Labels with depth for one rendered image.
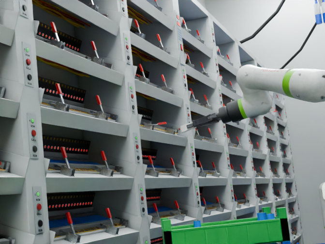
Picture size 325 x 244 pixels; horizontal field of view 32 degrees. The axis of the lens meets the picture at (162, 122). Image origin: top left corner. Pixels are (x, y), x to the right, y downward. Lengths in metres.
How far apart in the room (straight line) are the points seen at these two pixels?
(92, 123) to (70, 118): 0.15
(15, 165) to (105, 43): 0.86
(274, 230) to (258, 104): 1.15
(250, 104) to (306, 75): 0.45
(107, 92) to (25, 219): 0.83
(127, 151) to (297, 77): 0.69
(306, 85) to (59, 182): 0.95
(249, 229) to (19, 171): 0.60
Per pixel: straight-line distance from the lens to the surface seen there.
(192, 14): 3.55
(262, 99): 2.49
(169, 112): 2.85
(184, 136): 2.81
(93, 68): 1.97
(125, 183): 2.07
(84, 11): 2.00
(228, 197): 3.46
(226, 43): 4.30
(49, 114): 1.67
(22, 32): 1.62
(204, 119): 2.54
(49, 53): 1.74
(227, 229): 1.39
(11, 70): 1.57
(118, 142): 2.17
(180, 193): 2.81
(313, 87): 2.10
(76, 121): 1.80
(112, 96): 2.19
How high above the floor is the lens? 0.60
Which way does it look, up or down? 8 degrees up
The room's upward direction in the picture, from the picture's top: 6 degrees counter-clockwise
